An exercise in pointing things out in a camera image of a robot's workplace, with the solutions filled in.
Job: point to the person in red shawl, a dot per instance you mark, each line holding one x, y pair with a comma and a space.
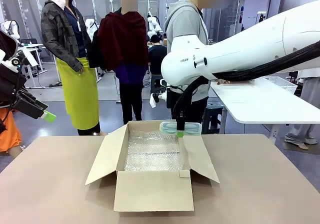
122, 46

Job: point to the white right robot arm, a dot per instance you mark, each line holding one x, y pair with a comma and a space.
250, 46

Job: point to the apron person right hand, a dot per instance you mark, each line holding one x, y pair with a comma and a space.
81, 70

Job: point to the grey plastic stool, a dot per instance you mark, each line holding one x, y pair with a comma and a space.
156, 82

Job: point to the white background desk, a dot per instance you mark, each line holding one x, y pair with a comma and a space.
32, 49

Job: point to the person in yellow apron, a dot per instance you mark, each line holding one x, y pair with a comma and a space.
75, 96

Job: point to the hoodie person right hand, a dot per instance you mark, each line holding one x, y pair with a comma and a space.
222, 81

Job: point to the white work table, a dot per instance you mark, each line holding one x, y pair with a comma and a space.
262, 104

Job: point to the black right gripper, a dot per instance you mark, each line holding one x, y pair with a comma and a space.
180, 120

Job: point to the dark floor mat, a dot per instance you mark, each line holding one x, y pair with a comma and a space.
297, 149

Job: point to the dark plastic step stool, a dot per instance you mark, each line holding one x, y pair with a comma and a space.
212, 116

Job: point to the person in grey hoodie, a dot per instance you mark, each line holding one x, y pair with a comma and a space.
185, 19

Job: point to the seated person in black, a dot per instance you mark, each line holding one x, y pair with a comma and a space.
156, 56

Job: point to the clear bubble wrap sheet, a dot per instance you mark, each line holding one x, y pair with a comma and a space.
150, 154

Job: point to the white plastic mesh basket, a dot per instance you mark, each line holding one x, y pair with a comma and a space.
282, 84

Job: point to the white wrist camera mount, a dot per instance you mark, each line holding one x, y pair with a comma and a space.
155, 99

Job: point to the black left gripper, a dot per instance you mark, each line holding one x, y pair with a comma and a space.
10, 86

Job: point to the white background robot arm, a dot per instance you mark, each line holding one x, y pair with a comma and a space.
12, 29
90, 27
153, 25

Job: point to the person in grey trousers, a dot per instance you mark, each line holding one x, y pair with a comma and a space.
305, 114

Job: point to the green safety glasses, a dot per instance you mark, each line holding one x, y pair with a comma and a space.
167, 128

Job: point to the person in orange trousers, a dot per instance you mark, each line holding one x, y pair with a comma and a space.
7, 134

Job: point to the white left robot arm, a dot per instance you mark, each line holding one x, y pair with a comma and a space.
8, 62

